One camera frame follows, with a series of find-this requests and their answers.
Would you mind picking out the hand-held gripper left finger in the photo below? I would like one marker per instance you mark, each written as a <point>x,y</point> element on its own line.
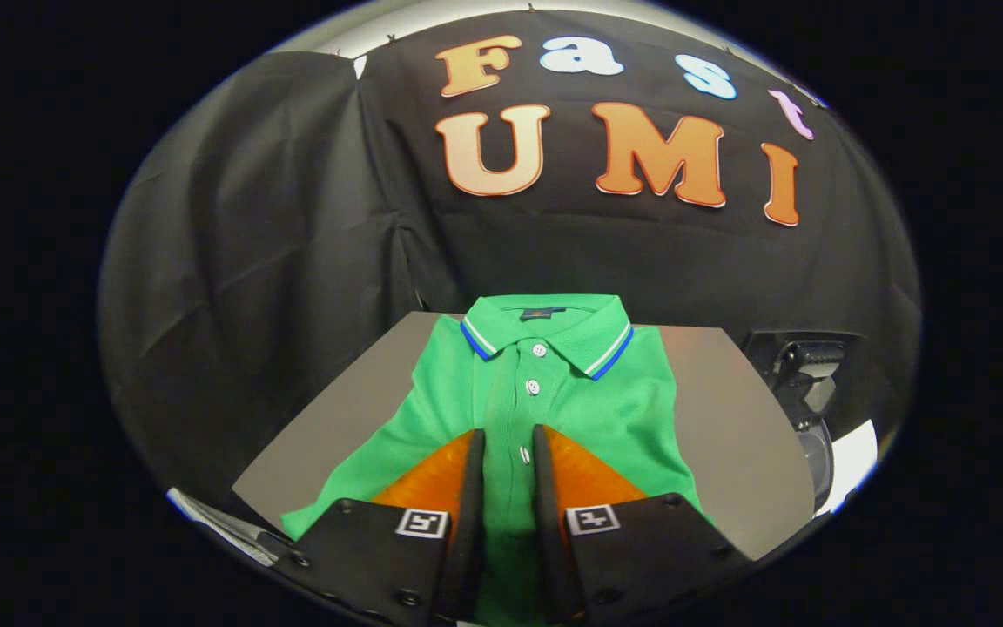
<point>471,522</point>

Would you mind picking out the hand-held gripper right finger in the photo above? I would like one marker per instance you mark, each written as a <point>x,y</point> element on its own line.
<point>547,522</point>

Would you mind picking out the green polo shirt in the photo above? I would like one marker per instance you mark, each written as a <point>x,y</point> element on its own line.
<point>615,418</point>

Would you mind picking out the dark washing machine lid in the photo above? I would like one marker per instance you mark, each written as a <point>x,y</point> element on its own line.
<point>806,361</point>

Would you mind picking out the grey side table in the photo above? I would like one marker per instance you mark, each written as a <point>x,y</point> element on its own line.
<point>728,418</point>

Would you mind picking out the white board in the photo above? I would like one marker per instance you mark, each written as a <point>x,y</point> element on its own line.
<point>854,461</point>

